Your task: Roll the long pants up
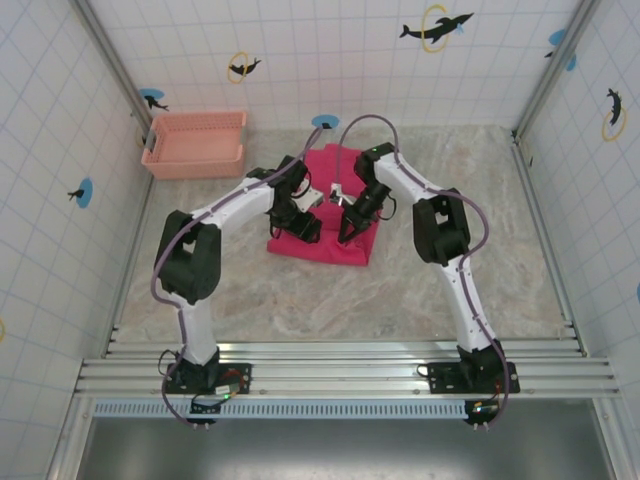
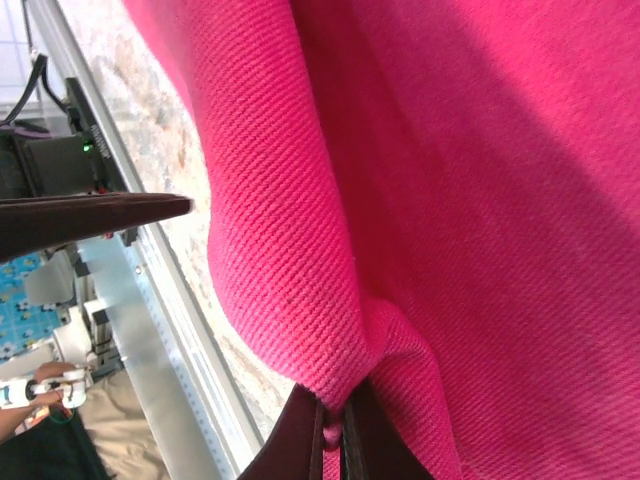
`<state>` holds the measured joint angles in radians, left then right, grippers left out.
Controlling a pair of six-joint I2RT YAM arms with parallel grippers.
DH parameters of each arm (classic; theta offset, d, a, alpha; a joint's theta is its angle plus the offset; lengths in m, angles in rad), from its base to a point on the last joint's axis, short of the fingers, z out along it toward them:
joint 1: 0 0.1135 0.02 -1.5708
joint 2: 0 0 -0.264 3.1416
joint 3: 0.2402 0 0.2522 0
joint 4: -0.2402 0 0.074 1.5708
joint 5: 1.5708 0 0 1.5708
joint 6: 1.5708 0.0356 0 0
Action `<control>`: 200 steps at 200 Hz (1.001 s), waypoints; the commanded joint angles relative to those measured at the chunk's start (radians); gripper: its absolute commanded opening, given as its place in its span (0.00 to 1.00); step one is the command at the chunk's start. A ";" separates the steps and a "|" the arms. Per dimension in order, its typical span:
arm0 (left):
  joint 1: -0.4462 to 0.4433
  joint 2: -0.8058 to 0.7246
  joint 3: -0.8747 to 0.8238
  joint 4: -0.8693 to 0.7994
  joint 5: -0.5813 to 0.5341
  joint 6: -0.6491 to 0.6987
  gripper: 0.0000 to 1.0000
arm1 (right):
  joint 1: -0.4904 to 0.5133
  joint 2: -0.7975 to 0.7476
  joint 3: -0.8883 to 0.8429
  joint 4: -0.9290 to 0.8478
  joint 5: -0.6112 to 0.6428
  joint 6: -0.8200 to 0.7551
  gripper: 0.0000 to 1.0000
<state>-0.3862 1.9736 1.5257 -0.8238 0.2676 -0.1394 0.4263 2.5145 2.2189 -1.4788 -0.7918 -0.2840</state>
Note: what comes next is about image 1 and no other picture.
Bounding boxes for pink plastic basket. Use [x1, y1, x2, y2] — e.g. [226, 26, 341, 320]
[140, 110, 249, 182]

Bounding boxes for dolphin sticker with yellow ring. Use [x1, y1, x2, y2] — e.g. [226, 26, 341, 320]
[601, 87, 629, 143]
[227, 50, 263, 84]

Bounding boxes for whale and dolphin ring sticker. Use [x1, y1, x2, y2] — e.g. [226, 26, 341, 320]
[398, 4, 476, 54]

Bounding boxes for white slotted cable duct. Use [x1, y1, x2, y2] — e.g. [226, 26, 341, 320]
[92, 399, 609, 420]

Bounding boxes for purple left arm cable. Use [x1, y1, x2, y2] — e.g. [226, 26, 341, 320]
[151, 122, 329, 430]

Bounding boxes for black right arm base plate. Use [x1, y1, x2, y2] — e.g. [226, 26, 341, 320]
[426, 360, 522, 397]

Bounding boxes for aluminium side rail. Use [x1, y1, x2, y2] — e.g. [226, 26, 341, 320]
[101, 142, 157, 357]
[509, 130, 587, 357]

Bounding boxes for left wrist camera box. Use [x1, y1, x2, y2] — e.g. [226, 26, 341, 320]
[298, 186, 326, 211]

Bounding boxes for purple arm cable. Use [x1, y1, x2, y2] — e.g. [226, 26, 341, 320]
[335, 113, 512, 432]
[151, 122, 329, 430]

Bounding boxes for shark sticker on blue circle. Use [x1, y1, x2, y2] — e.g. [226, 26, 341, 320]
[137, 87, 171, 113]

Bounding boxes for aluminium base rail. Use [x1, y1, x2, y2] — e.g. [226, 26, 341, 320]
[74, 341, 622, 400]

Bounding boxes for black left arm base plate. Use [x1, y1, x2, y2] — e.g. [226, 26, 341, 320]
[163, 358, 254, 397]

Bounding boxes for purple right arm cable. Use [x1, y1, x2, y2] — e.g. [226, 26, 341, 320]
[335, 113, 512, 432]

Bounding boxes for aluminium frame corner post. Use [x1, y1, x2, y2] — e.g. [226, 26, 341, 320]
[73, 0, 155, 129]
[510, 0, 601, 144]

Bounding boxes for blue fish sticker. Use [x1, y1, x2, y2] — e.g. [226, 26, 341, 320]
[543, 27, 579, 72]

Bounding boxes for pink long pants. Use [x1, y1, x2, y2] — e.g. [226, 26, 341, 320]
[265, 142, 382, 268]

